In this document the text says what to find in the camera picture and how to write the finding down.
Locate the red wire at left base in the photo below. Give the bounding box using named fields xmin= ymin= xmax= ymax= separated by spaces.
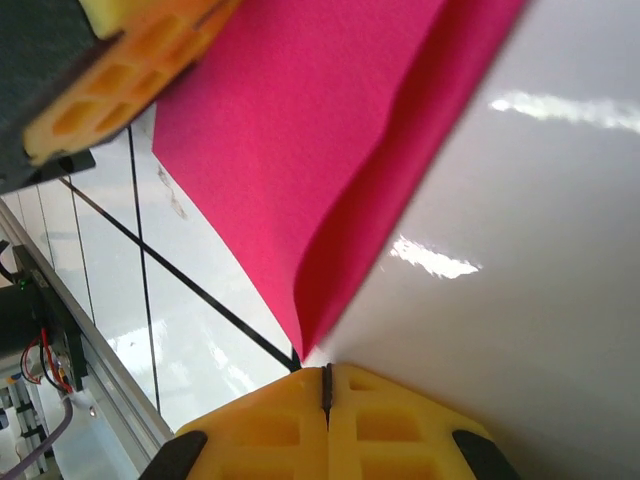
xmin=18 ymin=327 xmax=76 ymax=394

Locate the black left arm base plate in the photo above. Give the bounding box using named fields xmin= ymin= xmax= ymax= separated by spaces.
xmin=9 ymin=243 xmax=90 ymax=394

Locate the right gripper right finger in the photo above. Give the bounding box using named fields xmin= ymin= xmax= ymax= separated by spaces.
xmin=327 ymin=362 xmax=521 ymax=480

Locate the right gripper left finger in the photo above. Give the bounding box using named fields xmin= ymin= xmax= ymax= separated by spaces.
xmin=142 ymin=366 xmax=330 ymax=480

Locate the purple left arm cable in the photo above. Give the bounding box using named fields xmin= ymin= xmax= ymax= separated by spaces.
xmin=0 ymin=393 xmax=77 ymax=480

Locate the aluminium mounting rail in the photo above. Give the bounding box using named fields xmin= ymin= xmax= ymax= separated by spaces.
xmin=0 ymin=199 xmax=175 ymax=480

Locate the magenta square cloth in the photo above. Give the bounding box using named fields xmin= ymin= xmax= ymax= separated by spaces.
xmin=152 ymin=0 xmax=531 ymax=364

